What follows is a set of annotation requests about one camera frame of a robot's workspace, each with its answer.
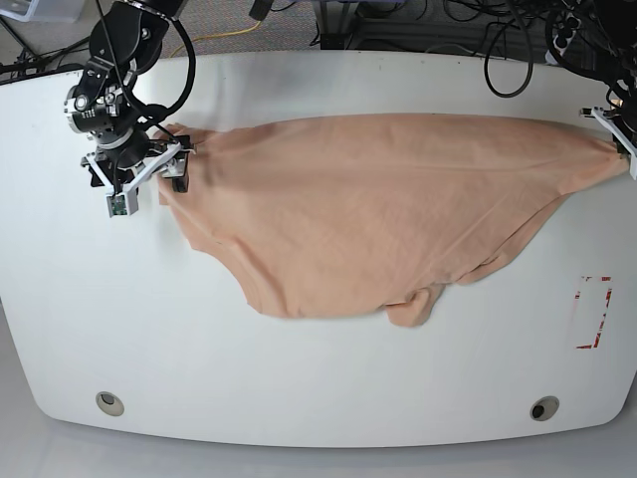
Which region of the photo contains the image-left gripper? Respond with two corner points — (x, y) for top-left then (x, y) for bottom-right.
(94, 129), (189, 193)

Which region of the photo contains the peach T-shirt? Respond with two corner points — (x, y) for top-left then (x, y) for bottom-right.
(158, 114), (628, 327)

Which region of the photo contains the clear plastic storage box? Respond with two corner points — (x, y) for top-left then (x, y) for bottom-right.
(0, 0), (39, 23)

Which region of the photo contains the red tape rectangle marking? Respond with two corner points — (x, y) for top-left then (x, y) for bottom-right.
(569, 276), (613, 350)

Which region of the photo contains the image-left white wrist camera mount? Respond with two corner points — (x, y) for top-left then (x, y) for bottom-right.
(81, 135), (194, 217)

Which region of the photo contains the image-left arm black cable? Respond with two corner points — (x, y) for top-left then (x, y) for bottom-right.
(94, 0), (198, 125)

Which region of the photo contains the yellow cable on floor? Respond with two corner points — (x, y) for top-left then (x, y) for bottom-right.
(171, 17), (260, 59)

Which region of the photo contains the left table cable grommet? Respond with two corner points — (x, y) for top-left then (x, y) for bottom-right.
(96, 391), (124, 417)

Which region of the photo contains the table cable grommet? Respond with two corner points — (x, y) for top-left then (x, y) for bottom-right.
(530, 396), (560, 422)
(96, 391), (124, 417)

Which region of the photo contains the image-right white wrist camera mount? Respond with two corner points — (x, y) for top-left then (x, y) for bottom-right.
(579, 104), (636, 180)

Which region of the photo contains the right table cable grommet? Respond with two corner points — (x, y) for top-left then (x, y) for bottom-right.
(530, 396), (560, 422)

